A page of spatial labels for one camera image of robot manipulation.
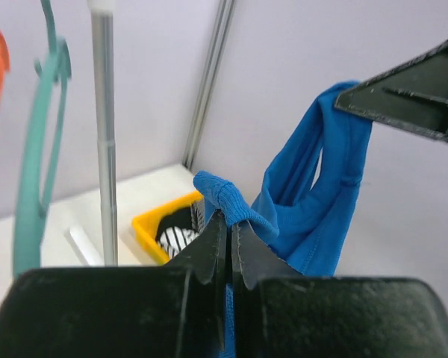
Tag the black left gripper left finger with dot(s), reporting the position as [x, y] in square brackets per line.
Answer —
[174, 310]

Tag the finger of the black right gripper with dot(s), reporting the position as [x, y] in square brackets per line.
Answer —
[412, 97]

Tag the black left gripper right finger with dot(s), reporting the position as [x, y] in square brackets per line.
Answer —
[279, 312]

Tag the blue tank top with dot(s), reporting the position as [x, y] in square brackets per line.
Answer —
[300, 218]

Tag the teal hanger right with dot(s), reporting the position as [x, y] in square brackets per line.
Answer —
[32, 204]

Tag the white black striped shirt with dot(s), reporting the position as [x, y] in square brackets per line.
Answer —
[174, 239]

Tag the yellow plastic bin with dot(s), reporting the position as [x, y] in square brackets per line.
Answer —
[146, 224]

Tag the black garment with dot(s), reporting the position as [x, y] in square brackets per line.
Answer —
[180, 218]

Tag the corner metal profile right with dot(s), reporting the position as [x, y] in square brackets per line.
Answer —
[216, 47]

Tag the silver clothes rack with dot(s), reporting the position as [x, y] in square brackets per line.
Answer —
[102, 42]

